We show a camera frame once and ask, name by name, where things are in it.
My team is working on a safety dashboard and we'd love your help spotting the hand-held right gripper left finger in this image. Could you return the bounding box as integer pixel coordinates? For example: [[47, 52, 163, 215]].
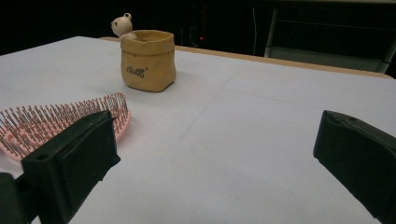
[[21, 110, 121, 224]]

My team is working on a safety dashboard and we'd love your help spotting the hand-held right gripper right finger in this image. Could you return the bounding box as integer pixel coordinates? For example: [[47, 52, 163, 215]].
[[313, 109, 396, 224]]

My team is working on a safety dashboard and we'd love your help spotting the pink hairbrush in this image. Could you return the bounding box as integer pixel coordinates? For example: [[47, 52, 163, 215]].
[[0, 91, 132, 162]]

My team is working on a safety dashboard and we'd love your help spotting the white metal stand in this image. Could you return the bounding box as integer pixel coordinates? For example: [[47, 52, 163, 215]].
[[263, 7, 396, 74]]

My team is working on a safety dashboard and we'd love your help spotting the wooden table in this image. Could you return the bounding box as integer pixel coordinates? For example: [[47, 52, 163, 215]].
[[99, 35, 394, 79]]

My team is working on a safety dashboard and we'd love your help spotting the small wooden cup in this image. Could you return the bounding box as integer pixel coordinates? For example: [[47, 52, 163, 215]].
[[110, 12, 177, 93]]

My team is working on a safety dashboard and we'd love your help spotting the white table mat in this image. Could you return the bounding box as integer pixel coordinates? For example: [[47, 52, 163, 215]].
[[0, 35, 396, 224]]

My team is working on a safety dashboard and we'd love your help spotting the white hanging cable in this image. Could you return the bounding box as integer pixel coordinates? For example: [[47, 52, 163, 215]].
[[251, 7, 258, 56]]

